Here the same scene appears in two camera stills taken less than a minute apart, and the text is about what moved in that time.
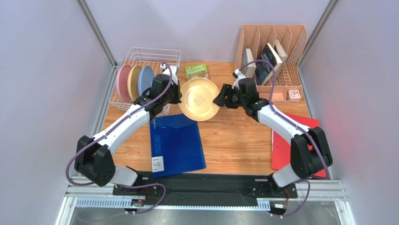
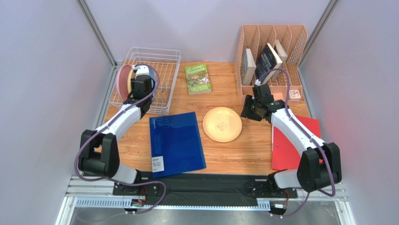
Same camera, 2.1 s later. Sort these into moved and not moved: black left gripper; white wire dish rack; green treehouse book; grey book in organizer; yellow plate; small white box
Moved: yellow plate; black left gripper
Not moved: grey book in organizer; green treehouse book; small white box; white wire dish rack
